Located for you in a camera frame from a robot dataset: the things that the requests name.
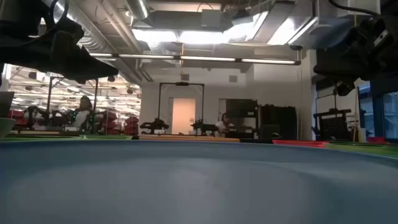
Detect black gantry frame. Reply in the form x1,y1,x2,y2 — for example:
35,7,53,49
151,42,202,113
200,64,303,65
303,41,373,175
157,82,205,135

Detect long ceiling light strip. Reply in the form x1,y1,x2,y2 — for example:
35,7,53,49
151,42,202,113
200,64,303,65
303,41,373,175
89,52,301,66

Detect black vertical post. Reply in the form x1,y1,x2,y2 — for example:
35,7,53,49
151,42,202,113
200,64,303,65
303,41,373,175
91,78,100,135

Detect bright doorway panel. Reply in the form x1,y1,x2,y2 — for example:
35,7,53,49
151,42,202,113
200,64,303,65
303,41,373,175
171,98,197,135

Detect clear green plastic plate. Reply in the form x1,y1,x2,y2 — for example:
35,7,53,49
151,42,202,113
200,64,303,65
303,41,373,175
325,142,398,158
83,134,131,140

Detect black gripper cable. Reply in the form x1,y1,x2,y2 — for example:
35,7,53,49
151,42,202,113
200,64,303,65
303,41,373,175
328,0,382,17
46,0,71,34

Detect black cabinet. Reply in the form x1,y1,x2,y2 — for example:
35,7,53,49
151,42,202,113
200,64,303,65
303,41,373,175
259,105,298,141

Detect orange plastic plate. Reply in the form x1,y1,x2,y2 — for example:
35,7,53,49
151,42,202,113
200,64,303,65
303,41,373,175
139,134,241,143

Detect person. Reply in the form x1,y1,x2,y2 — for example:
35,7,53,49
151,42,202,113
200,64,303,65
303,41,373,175
216,112,234,135
70,95,95,131

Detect pink plastic plate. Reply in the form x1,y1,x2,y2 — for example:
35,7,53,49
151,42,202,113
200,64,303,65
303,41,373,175
272,139,330,148

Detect silver ventilation duct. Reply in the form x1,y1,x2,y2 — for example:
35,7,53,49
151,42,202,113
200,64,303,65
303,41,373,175
125,0,150,20

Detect green plate stack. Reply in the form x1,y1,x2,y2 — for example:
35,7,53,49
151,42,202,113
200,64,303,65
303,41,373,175
0,139,398,224

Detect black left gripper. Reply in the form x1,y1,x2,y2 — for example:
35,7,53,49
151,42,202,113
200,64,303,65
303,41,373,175
0,17,119,85

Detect green round container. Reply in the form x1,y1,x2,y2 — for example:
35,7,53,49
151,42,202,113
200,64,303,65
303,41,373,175
0,117,17,139

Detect black background robot station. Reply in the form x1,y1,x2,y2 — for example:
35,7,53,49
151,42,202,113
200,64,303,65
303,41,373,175
25,105,77,131

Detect black wire cart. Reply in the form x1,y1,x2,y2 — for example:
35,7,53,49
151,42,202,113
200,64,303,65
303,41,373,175
313,108,354,141

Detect black shelf unit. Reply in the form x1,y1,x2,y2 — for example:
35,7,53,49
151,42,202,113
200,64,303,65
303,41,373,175
225,99,259,139

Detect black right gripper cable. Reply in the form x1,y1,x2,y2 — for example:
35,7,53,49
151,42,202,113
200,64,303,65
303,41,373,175
328,0,382,17

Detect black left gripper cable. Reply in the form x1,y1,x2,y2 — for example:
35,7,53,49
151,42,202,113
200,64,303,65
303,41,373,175
46,0,71,34

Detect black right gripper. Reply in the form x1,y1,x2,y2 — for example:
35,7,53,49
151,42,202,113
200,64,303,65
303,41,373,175
313,15,398,97

